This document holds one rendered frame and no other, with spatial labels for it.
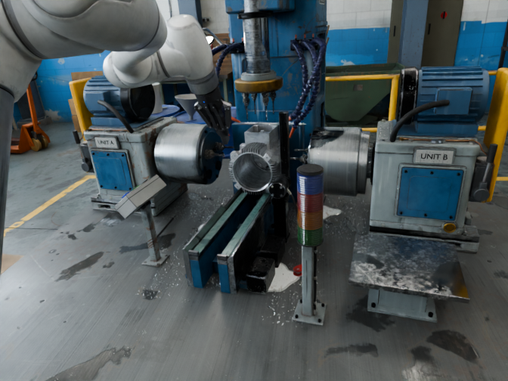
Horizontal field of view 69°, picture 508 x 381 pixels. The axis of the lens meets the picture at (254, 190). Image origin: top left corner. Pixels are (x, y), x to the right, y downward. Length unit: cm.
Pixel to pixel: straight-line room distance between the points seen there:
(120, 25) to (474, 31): 652
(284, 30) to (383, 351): 117
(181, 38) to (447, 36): 592
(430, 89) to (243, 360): 92
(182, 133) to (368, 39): 527
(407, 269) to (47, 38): 91
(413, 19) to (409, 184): 514
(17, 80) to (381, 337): 90
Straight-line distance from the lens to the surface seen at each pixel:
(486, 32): 691
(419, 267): 106
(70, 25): 48
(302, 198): 83
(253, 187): 143
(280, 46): 158
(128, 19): 51
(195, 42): 102
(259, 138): 141
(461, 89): 123
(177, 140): 147
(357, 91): 549
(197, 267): 112
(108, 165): 164
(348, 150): 127
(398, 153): 123
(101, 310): 119
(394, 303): 109
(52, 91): 823
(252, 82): 134
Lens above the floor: 152
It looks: 24 degrees down
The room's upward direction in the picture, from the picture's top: 4 degrees counter-clockwise
